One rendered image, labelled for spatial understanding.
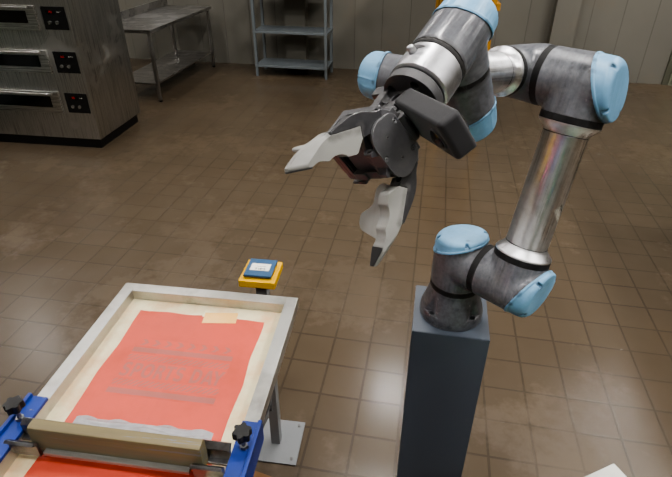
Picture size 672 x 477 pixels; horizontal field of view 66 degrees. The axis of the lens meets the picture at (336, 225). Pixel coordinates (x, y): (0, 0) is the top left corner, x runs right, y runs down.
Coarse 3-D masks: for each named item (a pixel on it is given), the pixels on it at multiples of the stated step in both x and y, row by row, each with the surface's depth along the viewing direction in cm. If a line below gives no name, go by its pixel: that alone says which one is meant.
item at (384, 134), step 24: (408, 72) 57; (384, 96) 60; (432, 96) 57; (336, 120) 59; (384, 120) 53; (408, 120) 55; (384, 144) 54; (408, 144) 56; (360, 168) 59; (384, 168) 55; (408, 168) 56
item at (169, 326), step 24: (144, 312) 164; (168, 312) 164; (144, 336) 155; (168, 336) 155; (120, 360) 146; (96, 384) 139; (96, 408) 132; (120, 408) 132; (144, 408) 132; (48, 456) 121
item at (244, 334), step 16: (240, 320) 161; (192, 336) 155; (208, 336) 155; (224, 336) 155; (240, 336) 155; (256, 336) 155; (240, 352) 149; (240, 368) 144; (224, 384) 139; (240, 384) 139; (160, 400) 134; (224, 400) 134; (160, 416) 130; (176, 416) 130; (192, 416) 130; (208, 416) 130; (224, 416) 130; (208, 464) 119
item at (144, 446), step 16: (32, 432) 115; (48, 432) 115; (64, 432) 114; (80, 432) 114; (96, 432) 114; (112, 432) 114; (128, 432) 114; (144, 432) 114; (64, 448) 117; (80, 448) 116; (96, 448) 115; (112, 448) 114; (128, 448) 114; (144, 448) 113; (160, 448) 112; (176, 448) 111; (192, 448) 111; (176, 464) 114
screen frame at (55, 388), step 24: (144, 288) 169; (168, 288) 169; (192, 288) 169; (120, 312) 162; (288, 312) 159; (96, 336) 150; (288, 336) 153; (72, 360) 142; (48, 384) 134; (264, 384) 134; (48, 408) 130; (264, 408) 129
